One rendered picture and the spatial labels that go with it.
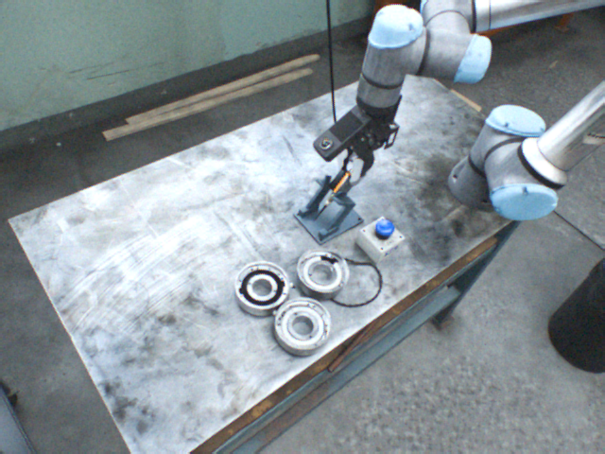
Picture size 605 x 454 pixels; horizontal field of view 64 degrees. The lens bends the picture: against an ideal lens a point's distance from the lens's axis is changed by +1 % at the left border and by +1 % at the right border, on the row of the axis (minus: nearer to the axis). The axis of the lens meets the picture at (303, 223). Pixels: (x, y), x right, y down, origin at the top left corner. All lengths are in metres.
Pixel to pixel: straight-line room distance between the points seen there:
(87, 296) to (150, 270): 0.12
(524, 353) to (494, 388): 0.21
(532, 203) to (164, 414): 0.78
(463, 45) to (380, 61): 0.13
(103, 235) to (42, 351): 0.89
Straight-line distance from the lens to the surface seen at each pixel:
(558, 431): 2.02
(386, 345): 1.60
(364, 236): 1.03
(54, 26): 2.29
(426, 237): 1.13
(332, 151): 0.88
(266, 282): 0.96
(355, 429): 1.74
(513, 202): 1.04
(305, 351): 0.88
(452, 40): 0.84
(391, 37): 0.80
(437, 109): 1.48
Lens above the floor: 1.64
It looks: 51 degrees down
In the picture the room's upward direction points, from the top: 11 degrees clockwise
